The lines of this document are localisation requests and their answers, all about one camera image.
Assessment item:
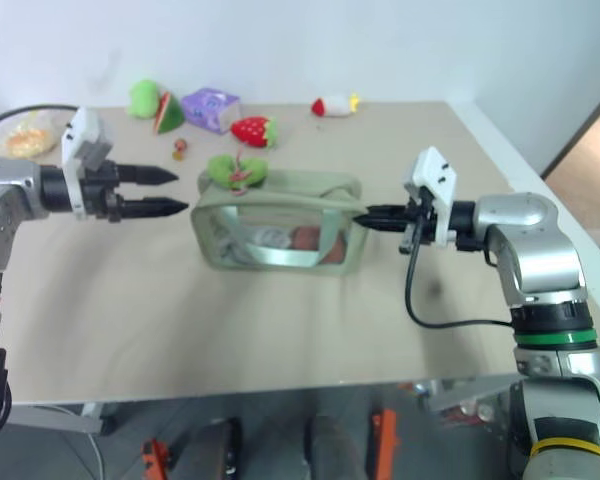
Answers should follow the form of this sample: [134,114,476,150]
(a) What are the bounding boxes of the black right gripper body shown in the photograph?
[397,186,439,256]

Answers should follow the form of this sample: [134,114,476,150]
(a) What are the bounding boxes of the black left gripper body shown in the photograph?
[80,159,127,225]

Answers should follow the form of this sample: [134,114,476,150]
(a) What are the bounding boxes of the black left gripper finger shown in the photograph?
[122,196,191,220]
[117,163,182,185]

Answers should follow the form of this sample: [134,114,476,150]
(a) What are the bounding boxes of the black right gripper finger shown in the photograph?
[367,202,412,219]
[354,213,411,233]

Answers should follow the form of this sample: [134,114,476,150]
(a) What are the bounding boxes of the green clear-sided zip pouch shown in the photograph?
[189,168,372,278]

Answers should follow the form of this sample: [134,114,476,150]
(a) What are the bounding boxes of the watermelon slice plush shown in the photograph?
[152,91,186,136]

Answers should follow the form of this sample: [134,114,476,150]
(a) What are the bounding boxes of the green pear plush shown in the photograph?
[125,78,162,121]

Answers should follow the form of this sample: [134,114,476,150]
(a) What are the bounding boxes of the red-brown item inside pouch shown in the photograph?
[290,225,347,266]

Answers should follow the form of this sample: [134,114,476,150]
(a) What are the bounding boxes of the red strawberry plush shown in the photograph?
[229,115,281,152]

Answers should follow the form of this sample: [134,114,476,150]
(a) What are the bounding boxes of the white cloth inside pouch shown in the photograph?
[218,224,293,262]

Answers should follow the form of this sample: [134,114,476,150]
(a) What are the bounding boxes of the white and red plush toy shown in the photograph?
[310,91,362,119]

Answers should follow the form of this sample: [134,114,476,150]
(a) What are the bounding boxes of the purple tissue packet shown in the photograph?
[180,86,243,137]

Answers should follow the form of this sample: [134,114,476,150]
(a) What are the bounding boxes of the clear bag of yellow snacks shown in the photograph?
[0,110,69,159]

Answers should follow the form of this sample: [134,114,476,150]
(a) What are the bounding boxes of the brown wooden door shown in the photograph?
[541,74,600,237]

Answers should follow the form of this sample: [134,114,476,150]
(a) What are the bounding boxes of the orange and black clamp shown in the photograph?
[370,408,399,472]
[140,438,174,480]

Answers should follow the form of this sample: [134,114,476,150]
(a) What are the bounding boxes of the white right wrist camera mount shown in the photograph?
[403,145,459,247]

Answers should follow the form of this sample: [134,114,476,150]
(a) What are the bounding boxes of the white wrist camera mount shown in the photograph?
[403,145,459,247]
[60,105,115,221]

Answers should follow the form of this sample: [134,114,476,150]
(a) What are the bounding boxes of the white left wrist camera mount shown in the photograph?
[60,105,115,221]

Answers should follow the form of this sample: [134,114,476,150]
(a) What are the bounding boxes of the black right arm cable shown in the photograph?
[404,219,515,331]

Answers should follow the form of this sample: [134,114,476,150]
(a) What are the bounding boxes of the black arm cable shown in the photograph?
[404,219,515,331]
[0,102,80,132]

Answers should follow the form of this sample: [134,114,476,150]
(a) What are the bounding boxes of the green plush keychain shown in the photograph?
[206,149,271,196]

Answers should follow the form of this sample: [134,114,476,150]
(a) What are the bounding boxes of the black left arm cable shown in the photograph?
[0,102,80,132]

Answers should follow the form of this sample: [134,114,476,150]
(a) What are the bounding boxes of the grey metal table frame bar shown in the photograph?
[423,375,524,414]

